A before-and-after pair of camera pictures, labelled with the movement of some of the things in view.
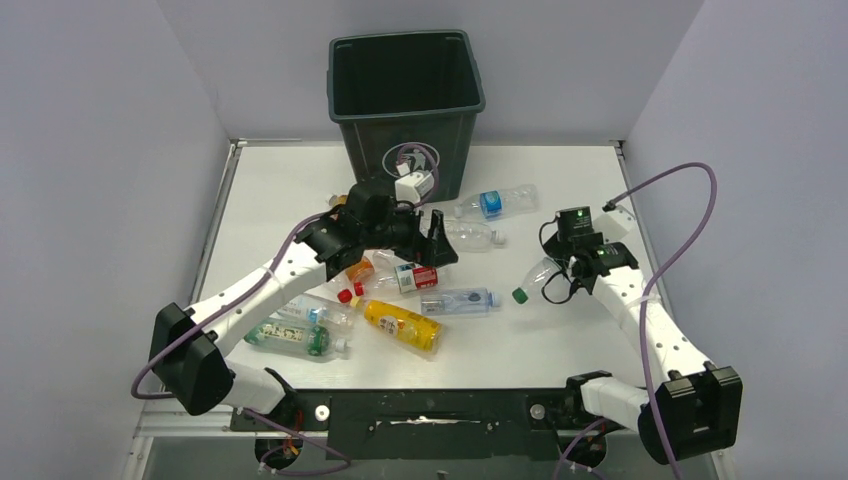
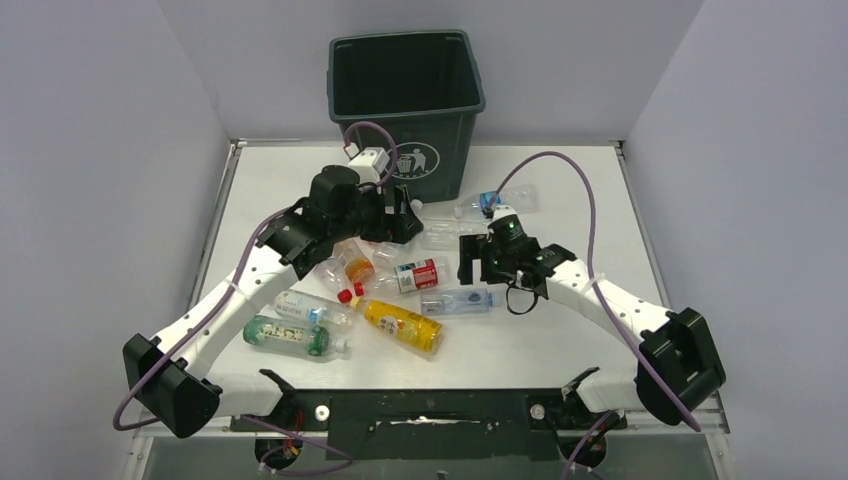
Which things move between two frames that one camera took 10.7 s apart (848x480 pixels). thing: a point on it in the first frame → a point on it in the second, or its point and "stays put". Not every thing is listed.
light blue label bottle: (319, 310) stays put
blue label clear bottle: (499, 203) stays put
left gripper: (421, 250) → (398, 227)
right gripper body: (557, 249) → (499, 265)
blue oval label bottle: (458, 301) stays put
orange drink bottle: (361, 272) stays put
